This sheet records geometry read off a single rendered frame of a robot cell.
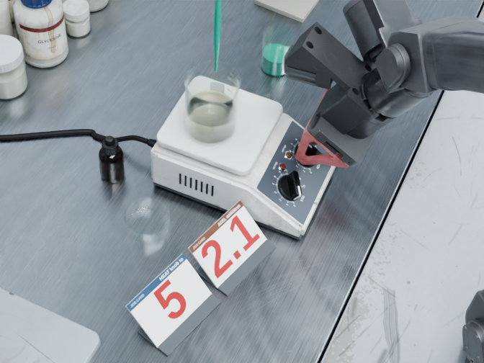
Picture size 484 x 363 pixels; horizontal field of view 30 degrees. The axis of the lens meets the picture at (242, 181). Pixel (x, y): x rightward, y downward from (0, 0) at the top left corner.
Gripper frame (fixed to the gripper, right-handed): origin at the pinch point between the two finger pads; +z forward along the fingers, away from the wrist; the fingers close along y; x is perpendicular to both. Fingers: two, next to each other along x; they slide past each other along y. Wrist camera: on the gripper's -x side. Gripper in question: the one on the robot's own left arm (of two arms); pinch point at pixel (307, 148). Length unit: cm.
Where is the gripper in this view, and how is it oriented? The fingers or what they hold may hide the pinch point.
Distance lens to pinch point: 109.1
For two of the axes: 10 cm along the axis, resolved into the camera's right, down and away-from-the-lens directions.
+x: 7.6, 6.1, 2.1
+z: -5.1, 3.7, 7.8
